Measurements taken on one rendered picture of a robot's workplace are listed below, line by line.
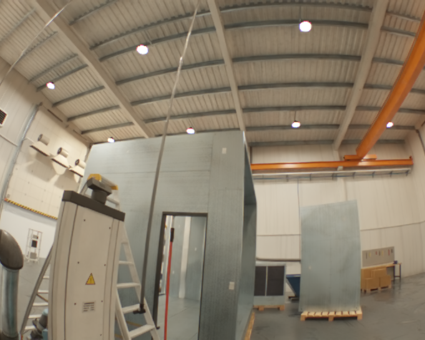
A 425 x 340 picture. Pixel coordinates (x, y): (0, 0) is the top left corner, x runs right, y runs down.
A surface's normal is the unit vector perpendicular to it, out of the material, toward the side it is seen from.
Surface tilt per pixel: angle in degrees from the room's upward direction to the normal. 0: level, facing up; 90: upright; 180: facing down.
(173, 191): 90
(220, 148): 90
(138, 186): 90
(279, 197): 90
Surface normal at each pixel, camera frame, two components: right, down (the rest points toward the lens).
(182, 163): -0.24, -0.39
